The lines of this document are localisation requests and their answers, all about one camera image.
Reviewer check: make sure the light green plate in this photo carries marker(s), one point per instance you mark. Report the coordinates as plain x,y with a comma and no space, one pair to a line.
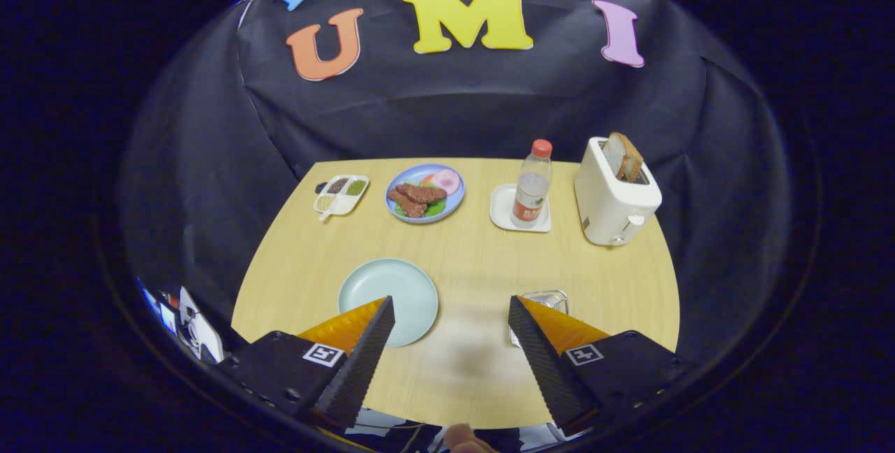
398,285

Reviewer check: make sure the white square coaster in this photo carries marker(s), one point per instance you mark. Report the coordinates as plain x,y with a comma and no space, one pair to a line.
500,215

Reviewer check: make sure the toast slice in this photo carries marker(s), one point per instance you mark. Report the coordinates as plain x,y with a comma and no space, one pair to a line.
624,156

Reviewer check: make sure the pink ham slice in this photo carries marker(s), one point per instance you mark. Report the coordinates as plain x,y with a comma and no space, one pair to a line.
447,180

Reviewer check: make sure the white flat panel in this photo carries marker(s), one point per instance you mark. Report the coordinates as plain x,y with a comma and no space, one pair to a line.
203,334

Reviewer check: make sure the blue plate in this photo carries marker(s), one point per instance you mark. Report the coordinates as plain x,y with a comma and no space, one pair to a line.
419,219

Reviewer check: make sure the white toaster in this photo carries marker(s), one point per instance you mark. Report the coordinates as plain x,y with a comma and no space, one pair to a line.
608,208

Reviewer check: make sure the white divided condiment dish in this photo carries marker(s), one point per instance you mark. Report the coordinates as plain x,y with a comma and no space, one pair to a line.
342,205

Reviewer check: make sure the brown meat strip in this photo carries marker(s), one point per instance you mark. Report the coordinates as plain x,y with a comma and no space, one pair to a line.
423,193
407,207

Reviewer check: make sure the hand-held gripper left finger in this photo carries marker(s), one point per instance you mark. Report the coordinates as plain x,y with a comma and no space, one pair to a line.
363,362

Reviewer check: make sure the green lettuce leaf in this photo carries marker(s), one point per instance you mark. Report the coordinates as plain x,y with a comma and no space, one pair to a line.
437,208

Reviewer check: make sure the red-capped water bottle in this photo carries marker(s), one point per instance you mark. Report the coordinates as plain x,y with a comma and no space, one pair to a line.
531,194

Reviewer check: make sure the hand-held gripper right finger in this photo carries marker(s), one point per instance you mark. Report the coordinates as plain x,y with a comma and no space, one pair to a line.
545,369

